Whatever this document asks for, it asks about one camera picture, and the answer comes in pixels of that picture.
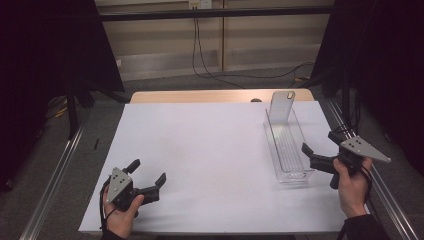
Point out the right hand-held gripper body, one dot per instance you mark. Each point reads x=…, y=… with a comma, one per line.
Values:
x=358, y=148

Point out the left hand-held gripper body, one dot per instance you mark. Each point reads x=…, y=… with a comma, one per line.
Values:
x=120, y=186

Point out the clear plastic storage box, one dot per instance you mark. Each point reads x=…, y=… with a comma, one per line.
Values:
x=289, y=150

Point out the blue and orange phone case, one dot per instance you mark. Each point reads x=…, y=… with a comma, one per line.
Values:
x=281, y=106

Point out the person's left hand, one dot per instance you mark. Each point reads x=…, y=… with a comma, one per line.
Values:
x=121, y=221

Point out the person's right hand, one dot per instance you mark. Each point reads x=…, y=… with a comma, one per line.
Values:
x=353, y=193

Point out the small black floor piece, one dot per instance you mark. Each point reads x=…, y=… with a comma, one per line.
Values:
x=96, y=143

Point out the dark round table grommet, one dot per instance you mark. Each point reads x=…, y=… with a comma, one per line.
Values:
x=256, y=100

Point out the black curtain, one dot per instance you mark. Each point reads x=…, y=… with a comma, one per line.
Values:
x=40, y=66
x=383, y=66

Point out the wooden table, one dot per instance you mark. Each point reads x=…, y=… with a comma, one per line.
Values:
x=200, y=96

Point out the black horizontal bar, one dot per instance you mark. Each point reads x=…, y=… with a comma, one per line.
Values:
x=216, y=13

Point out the metal floor rail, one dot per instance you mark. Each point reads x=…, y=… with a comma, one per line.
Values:
x=50, y=190
x=396, y=213

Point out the white wall socket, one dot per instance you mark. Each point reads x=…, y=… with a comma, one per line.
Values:
x=200, y=3

